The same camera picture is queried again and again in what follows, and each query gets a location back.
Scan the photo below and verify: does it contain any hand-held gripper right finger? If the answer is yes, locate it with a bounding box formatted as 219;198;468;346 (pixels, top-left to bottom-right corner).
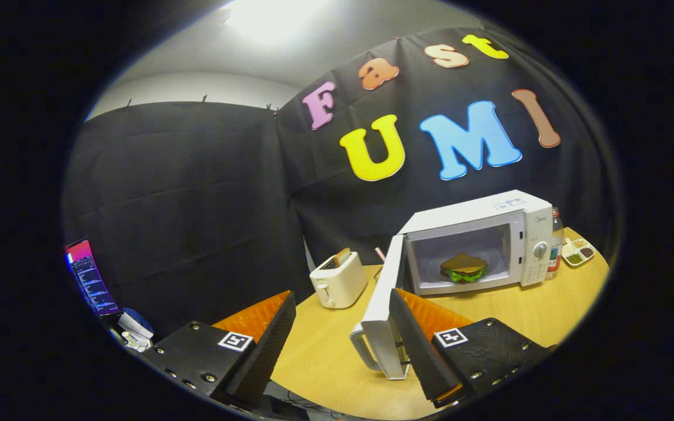
388;288;554;409

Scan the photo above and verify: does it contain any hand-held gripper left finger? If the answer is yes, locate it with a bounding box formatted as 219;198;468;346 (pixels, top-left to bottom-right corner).
138;291;297;410

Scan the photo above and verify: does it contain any toy sandwich with lettuce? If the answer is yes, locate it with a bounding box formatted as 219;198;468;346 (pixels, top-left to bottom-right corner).
439;253;489;284

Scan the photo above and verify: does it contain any white microwave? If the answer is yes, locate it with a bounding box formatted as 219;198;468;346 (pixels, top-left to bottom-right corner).
350;189;554;381

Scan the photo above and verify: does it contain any white toaster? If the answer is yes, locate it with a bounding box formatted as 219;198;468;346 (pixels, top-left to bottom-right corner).
310;251;369;309

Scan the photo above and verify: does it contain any white and blue object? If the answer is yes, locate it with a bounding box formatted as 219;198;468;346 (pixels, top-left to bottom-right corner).
116;308;155;353

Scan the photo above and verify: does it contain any clear bottle with red label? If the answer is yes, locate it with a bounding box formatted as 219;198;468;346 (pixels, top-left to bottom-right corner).
546;207;565;280

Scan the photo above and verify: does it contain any black backdrop cloth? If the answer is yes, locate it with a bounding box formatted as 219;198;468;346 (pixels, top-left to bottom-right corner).
62;26;624;340

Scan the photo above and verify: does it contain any white divided tray of beans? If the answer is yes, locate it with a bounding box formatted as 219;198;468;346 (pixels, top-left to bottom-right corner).
562;237;596;268

